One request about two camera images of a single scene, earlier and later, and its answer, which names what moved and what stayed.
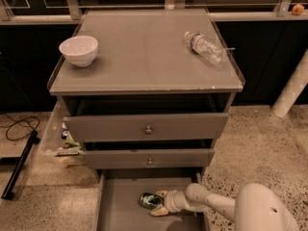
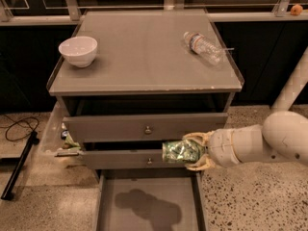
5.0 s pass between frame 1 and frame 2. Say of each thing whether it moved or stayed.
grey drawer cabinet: stayed
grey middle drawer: stayed
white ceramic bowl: stayed
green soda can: moved
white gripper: moved
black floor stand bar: stayed
